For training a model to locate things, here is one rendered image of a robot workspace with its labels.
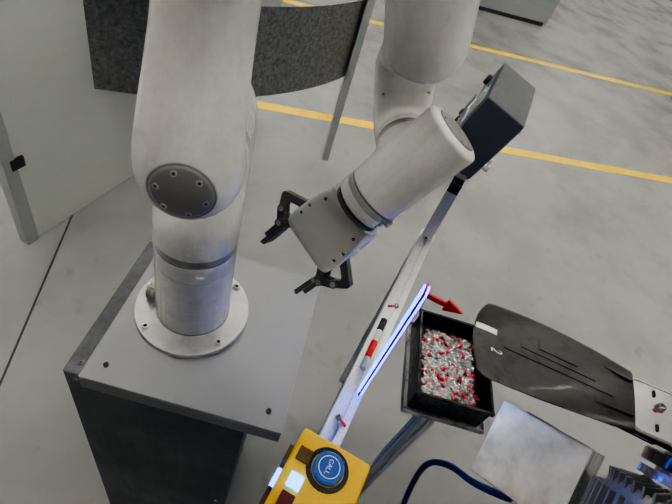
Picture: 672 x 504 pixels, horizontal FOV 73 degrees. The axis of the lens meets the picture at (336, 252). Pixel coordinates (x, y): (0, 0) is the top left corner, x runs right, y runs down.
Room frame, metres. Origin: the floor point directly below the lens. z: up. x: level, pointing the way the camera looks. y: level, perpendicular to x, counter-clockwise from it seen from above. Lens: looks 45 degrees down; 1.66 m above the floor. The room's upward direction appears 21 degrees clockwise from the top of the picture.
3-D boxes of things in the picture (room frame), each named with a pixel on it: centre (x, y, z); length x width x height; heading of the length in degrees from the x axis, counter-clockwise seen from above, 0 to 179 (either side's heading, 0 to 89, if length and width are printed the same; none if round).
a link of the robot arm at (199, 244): (0.47, 0.21, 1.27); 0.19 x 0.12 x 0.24; 16
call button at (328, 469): (0.22, -0.09, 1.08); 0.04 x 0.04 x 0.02
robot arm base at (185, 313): (0.44, 0.20, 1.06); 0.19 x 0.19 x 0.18
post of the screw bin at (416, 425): (0.55, -0.33, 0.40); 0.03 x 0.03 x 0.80; 5
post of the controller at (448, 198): (0.99, -0.22, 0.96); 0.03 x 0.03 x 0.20; 80
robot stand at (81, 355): (0.44, 0.20, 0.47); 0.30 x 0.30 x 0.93; 5
